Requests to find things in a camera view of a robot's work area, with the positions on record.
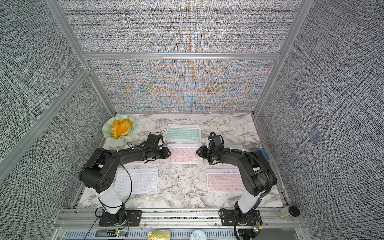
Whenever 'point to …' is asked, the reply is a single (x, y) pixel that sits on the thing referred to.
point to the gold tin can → (159, 235)
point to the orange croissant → (120, 127)
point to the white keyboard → (144, 180)
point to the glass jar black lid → (289, 213)
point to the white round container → (198, 235)
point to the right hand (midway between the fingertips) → (197, 149)
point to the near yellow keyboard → (235, 146)
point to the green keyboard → (183, 133)
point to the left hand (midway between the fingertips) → (172, 153)
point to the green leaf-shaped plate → (106, 131)
